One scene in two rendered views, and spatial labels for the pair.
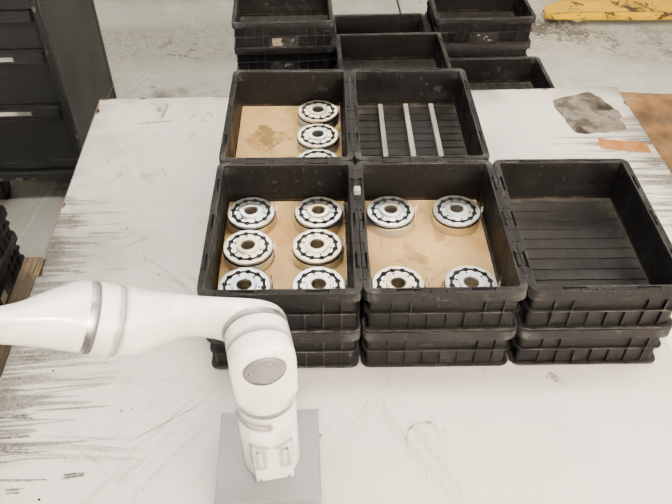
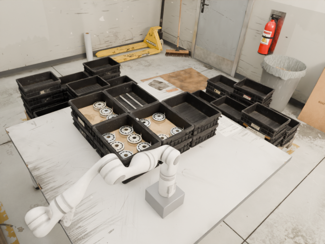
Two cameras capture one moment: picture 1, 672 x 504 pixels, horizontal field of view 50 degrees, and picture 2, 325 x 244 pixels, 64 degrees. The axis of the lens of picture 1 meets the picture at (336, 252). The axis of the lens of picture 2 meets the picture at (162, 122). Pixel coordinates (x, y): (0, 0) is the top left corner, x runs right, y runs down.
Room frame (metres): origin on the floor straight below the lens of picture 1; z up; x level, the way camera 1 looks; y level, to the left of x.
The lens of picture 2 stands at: (-0.09, 0.79, 2.04)
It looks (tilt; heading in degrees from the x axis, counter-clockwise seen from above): 37 degrees down; 320
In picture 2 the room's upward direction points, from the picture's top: 5 degrees clockwise
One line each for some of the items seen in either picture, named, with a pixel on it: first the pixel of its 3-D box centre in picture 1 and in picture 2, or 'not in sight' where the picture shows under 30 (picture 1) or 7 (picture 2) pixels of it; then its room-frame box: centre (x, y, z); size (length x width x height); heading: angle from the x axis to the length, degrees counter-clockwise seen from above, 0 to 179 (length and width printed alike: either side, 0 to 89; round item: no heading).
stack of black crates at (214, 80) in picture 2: not in sight; (222, 94); (1.73, -1.79, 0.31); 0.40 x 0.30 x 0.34; 3
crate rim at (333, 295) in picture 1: (283, 225); (126, 135); (1.07, 0.10, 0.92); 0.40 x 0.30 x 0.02; 1
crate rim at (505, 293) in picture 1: (433, 224); (161, 120); (1.08, -0.20, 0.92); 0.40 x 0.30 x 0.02; 1
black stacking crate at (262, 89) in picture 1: (290, 133); (98, 113); (1.47, 0.11, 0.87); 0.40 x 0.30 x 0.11; 1
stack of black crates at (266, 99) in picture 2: not in sight; (249, 103); (1.33, -1.82, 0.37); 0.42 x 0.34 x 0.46; 3
